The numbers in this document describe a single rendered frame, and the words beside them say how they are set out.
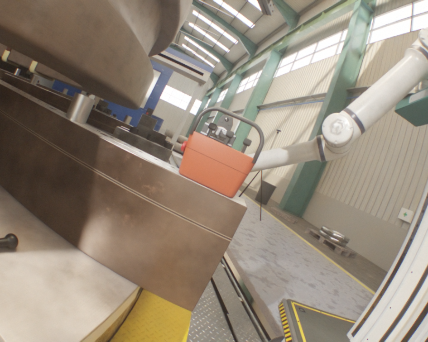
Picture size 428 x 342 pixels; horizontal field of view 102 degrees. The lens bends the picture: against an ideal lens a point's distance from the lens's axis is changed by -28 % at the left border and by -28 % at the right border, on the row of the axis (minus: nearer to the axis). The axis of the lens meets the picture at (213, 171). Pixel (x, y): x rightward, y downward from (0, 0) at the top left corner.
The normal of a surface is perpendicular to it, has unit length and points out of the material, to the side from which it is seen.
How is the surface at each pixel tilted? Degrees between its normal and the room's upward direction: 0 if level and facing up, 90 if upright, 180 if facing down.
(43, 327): 0
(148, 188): 90
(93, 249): 90
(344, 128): 94
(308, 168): 90
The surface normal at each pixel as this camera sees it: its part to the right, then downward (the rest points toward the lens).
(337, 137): -0.54, -0.09
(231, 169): -0.14, 0.14
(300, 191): 0.22, 0.17
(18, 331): 0.42, -0.91
